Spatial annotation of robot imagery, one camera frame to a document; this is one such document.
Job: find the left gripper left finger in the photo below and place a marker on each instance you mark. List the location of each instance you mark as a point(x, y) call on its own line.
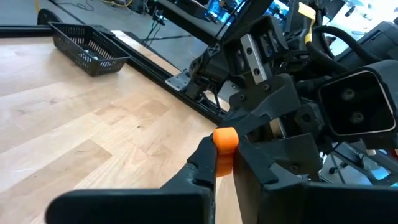
point(205, 168)

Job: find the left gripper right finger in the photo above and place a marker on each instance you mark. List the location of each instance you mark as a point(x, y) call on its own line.
point(252, 174)

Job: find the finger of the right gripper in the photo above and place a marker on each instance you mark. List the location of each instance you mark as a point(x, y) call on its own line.
point(267, 99)
point(289, 152)

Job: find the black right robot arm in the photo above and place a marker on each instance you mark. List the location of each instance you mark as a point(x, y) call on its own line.
point(211, 71)

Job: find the black monitor with lit screen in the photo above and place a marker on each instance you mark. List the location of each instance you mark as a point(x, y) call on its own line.
point(224, 9)

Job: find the black plastic basket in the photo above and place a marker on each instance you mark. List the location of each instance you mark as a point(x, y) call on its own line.
point(90, 49)

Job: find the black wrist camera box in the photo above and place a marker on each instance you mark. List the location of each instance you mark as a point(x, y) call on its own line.
point(357, 102)

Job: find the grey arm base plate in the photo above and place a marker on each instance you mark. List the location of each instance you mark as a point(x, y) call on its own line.
point(178, 81)

